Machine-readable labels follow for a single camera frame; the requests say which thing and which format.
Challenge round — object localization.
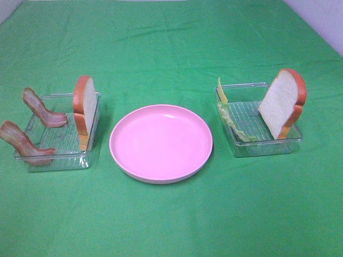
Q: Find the pink round plate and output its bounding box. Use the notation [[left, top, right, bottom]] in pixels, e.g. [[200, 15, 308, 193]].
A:
[[109, 104, 213, 184]]

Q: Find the green toy lettuce leaf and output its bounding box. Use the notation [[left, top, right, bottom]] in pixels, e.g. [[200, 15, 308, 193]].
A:
[[218, 102, 257, 142]]

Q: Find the green tablecloth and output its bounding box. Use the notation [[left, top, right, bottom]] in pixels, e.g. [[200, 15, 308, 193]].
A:
[[1, 1, 342, 256]]

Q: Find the toy bread slice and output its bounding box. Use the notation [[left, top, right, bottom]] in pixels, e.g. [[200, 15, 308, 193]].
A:
[[258, 68, 307, 140], [73, 75, 97, 151]]

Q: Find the toy bacon strip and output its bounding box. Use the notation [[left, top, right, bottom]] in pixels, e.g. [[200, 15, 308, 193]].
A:
[[1, 120, 56, 157], [22, 87, 68, 127]]

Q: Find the clear plastic tray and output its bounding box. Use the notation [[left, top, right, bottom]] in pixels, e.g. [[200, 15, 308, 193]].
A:
[[13, 92, 101, 172], [215, 82, 303, 157]]

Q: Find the yellow toy cheese slice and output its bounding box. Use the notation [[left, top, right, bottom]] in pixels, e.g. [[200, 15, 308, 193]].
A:
[[217, 77, 228, 105]]

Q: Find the right clear plastic tray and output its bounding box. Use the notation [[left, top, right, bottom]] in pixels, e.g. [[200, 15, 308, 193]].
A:
[[215, 82, 303, 157]]

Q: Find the left clear plastic tray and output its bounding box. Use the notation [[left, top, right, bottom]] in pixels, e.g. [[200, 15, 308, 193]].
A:
[[13, 92, 101, 172]]

